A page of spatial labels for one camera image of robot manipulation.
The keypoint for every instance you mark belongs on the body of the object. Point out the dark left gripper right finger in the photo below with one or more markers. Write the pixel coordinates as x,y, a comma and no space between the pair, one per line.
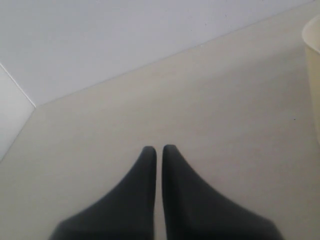
193,210

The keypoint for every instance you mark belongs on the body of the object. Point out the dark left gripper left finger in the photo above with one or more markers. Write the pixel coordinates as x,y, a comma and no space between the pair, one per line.
125,213

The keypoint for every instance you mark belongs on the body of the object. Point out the large cream plastic bin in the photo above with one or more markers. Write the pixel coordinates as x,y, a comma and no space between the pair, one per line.
311,38

